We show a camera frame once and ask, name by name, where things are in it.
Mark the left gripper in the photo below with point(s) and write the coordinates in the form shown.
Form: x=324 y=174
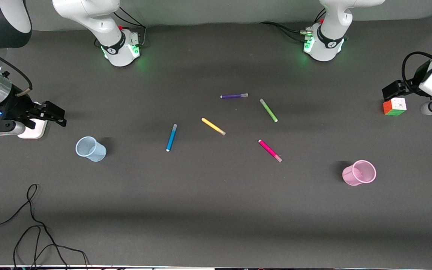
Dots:
x=417 y=77

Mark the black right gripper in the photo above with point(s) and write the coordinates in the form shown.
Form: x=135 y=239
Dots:
x=14 y=106

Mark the blue marker pen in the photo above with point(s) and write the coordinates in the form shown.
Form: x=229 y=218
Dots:
x=171 y=138

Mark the pink marker pen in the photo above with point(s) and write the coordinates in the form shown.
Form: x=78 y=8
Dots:
x=269 y=150

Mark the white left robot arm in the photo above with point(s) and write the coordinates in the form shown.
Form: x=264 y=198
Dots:
x=332 y=22

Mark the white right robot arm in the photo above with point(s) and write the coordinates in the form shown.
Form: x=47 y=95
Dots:
x=101 y=24

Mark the colourful puzzle cube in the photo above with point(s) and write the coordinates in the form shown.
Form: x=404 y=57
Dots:
x=394 y=106

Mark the white rounded flat box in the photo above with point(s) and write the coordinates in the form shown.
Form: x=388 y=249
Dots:
x=34 y=130

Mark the translucent blue plastic cup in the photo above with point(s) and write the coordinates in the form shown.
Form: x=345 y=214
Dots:
x=96 y=153

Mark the translucent pink plastic cup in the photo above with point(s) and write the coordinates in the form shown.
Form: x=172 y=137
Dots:
x=351 y=176

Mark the green marker pen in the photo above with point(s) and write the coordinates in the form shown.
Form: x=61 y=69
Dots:
x=268 y=110

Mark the purple marker pen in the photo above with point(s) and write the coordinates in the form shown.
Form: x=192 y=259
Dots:
x=234 y=96

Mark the yellow marker pen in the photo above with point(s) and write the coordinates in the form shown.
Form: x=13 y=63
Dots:
x=213 y=126

